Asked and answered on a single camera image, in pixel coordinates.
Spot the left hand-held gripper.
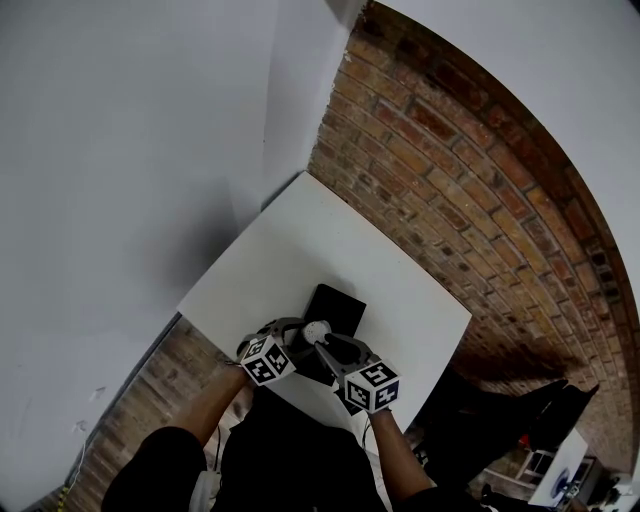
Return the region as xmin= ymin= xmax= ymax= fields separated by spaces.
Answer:
xmin=237 ymin=317 xmax=316 ymax=388

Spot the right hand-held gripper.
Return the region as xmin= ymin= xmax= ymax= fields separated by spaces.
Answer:
xmin=314 ymin=333 xmax=402 ymax=416

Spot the small white cylinder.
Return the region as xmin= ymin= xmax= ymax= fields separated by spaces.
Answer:
xmin=302 ymin=319 xmax=331 ymax=346

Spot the person's left forearm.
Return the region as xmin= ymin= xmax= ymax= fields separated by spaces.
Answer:
xmin=172 ymin=367 xmax=251 ymax=451

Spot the person's right forearm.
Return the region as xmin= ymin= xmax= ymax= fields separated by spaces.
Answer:
xmin=369 ymin=409 xmax=436 ymax=499

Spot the black rectangular box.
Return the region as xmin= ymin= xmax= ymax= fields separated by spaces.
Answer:
xmin=299 ymin=283 xmax=367 ymax=386

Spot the white table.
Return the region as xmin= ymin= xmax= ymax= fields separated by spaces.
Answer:
xmin=177 ymin=170 xmax=474 ymax=434

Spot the person's black clothing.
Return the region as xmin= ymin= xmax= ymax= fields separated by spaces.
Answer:
xmin=102 ymin=384 xmax=481 ymax=512

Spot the black office chair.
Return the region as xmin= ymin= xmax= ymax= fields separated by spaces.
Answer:
xmin=417 ymin=367 xmax=601 ymax=496

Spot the white desk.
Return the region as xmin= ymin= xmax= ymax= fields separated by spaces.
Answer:
xmin=528 ymin=428 xmax=589 ymax=507

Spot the white metal frame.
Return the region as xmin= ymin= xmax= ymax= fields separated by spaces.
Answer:
xmin=519 ymin=447 xmax=556 ymax=484

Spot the thin white cable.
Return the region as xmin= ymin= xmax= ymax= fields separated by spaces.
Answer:
xmin=64 ymin=432 xmax=86 ymax=491

